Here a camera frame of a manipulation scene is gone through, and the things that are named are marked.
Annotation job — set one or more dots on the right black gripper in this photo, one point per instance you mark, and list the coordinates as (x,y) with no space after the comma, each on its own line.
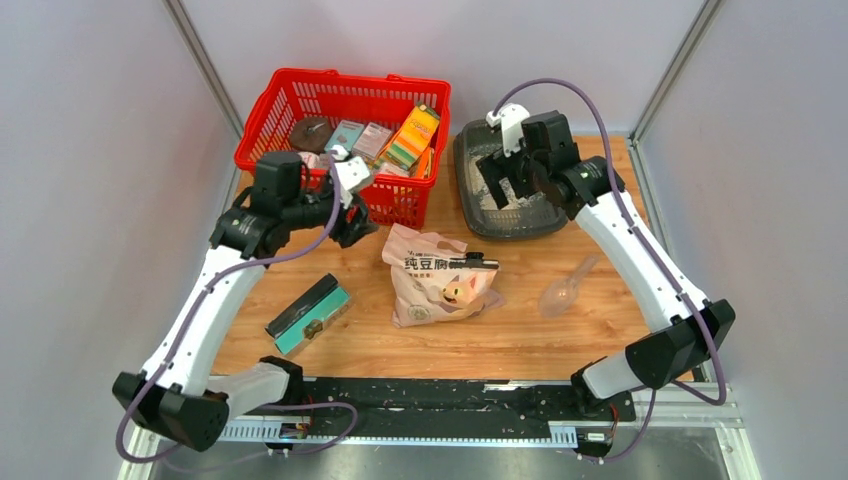
(498,167)

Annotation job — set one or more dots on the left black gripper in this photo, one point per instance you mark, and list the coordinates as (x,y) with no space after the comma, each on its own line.
(347,233)

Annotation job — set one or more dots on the pink cat litter bag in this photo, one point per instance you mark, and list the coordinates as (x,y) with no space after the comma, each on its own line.
(425,295)

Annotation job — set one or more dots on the clear plastic scoop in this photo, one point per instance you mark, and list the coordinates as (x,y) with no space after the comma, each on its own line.
(562,293)

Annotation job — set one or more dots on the black bag clip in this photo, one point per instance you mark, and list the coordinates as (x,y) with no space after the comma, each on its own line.
(471,260)

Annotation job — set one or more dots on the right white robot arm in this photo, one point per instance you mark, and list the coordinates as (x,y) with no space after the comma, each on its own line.
(537,154)

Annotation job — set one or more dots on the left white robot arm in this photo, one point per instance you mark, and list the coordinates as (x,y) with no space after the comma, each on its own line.
(174,394)

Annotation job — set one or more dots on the dark grey litter box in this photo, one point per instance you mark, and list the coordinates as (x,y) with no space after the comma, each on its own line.
(510,225)

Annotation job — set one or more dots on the teal and black box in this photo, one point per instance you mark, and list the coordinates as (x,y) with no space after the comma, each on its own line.
(308,316)

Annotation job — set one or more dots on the grey pink small box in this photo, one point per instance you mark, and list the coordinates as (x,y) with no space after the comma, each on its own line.
(371,141)

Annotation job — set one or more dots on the teal small box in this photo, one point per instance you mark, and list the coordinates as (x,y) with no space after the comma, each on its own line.
(345,135)

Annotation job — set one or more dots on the brown round object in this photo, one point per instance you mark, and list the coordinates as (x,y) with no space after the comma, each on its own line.
(310,134)

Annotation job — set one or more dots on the red plastic shopping basket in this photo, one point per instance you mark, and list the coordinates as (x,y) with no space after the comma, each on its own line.
(294,94)

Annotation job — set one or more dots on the yellow orange carton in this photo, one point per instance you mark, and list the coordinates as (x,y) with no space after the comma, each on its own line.
(412,138)

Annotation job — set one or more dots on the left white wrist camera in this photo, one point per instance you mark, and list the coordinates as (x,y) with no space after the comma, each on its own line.
(352,170)

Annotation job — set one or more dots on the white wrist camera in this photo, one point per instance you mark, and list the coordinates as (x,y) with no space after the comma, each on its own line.
(508,119)
(352,170)

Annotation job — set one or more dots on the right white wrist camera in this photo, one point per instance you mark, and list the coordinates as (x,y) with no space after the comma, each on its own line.
(508,119)

